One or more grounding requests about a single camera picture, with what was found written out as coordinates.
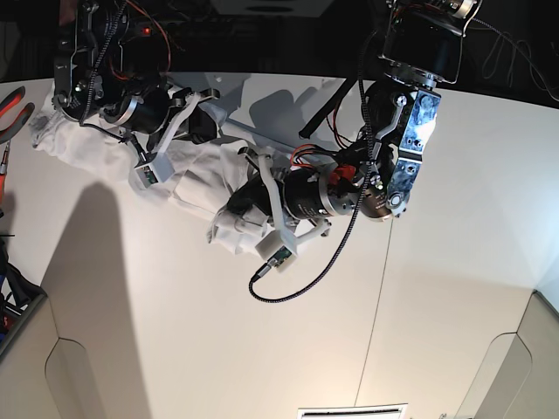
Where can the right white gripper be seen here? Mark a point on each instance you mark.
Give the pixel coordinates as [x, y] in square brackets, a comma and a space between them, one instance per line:
[154, 119]

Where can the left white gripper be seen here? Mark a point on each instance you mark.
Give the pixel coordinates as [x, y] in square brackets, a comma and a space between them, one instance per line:
[259, 201]

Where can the white t-shirt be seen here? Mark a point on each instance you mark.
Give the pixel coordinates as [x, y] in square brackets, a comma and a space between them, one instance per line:
[205, 177]

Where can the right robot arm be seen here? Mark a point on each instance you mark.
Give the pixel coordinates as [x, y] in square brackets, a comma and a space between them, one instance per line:
[113, 61]

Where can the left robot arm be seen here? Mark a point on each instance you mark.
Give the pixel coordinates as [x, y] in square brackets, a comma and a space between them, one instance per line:
[398, 69]

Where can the black power strip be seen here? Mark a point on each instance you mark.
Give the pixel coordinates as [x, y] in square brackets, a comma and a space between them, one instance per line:
[151, 30]

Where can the grey overhead box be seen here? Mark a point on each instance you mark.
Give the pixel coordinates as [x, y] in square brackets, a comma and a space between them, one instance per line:
[290, 8]

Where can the grey bin with clutter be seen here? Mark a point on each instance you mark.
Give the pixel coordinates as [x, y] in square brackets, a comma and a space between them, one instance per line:
[20, 298]

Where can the white vent grille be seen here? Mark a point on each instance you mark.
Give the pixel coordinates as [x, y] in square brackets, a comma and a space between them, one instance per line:
[391, 411]

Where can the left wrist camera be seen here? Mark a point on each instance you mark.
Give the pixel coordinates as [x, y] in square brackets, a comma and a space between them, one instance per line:
[278, 254]

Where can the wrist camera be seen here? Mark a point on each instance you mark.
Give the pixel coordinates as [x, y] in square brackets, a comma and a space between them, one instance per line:
[278, 254]
[151, 169]

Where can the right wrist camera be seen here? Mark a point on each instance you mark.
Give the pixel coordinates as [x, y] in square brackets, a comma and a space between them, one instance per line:
[151, 169]

